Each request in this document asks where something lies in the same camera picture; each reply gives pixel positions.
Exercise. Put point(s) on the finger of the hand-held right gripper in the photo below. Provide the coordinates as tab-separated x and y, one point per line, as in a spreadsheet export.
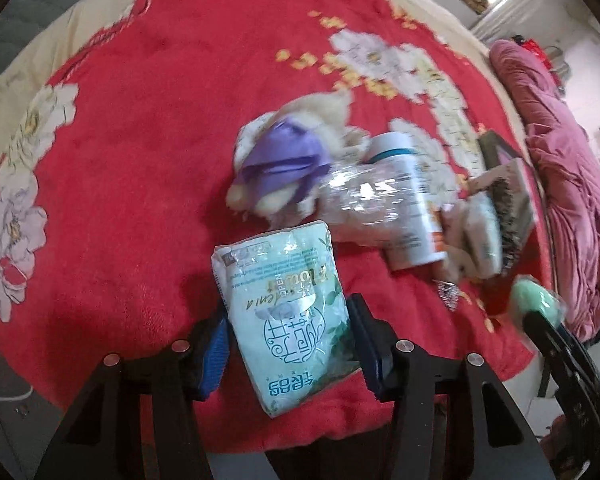
550	337

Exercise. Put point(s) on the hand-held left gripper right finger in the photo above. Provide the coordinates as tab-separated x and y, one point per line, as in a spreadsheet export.
380	367

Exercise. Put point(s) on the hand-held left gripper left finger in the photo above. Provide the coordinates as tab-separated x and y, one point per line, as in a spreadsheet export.
215	355

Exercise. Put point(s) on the green puff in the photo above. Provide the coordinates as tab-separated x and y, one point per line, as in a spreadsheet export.
535	300

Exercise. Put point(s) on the light green wet wipes pack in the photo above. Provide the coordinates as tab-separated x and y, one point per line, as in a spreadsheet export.
285	310

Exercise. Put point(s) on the clear plastic bag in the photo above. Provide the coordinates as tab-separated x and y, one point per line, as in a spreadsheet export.
365	200

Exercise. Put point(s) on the grey cardboard box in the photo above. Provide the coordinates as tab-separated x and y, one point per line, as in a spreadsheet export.
495	147

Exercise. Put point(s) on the cream plush toy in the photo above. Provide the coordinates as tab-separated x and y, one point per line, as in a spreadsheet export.
320	110

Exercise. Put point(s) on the small barcode packet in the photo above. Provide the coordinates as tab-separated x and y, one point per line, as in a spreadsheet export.
448	295

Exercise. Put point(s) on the white medicine bottle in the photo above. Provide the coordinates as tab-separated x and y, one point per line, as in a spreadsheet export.
415	247

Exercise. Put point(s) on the leopard print scrunchie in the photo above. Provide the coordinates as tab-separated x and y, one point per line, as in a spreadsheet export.
512	215

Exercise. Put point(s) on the pink quilt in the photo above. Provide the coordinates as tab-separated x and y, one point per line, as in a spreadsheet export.
565	185

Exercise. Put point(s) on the red floral blanket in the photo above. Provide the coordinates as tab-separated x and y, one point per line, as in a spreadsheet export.
130	185

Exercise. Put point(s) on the beige bed sheet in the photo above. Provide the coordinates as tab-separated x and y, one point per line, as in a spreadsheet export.
10	105

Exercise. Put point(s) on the white curtain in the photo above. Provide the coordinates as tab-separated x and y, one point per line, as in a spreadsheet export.
520	5

